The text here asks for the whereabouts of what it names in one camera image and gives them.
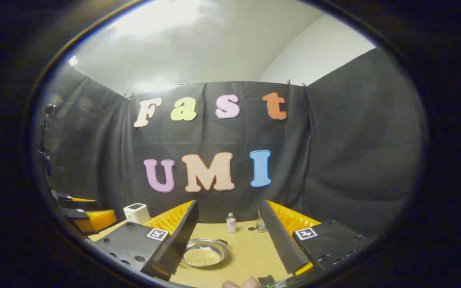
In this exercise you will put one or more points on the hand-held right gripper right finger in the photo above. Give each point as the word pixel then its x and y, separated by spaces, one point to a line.
pixel 280 244

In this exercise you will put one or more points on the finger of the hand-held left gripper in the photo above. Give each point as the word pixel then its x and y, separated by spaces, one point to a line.
pixel 98 220
pixel 65 196

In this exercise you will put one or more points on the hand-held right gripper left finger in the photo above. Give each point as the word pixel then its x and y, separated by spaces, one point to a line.
pixel 178 240

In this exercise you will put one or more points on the heap of pale beans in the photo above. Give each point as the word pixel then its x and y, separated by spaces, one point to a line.
pixel 206 256

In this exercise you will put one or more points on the white toaster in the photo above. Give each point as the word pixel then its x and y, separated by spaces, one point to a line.
pixel 136 212

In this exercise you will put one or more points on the clear bottle with pink label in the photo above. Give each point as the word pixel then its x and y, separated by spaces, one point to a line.
pixel 231 224

